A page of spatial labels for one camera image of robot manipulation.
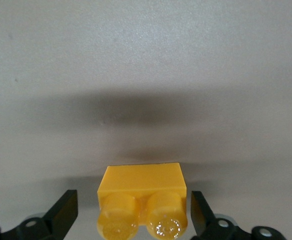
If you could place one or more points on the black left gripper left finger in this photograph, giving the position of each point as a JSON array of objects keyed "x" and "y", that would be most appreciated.
[{"x": 60, "y": 212}]

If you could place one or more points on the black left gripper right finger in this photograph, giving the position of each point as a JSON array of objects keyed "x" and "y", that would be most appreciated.
[{"x": 202, "y": 217}]

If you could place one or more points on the yellow two-stud block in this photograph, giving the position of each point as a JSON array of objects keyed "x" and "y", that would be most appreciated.
[{"x": 140, "y": 180}]

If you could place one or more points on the brown table cover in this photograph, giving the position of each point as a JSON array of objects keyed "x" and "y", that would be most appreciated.
[{"x": 145, "y": 62}]

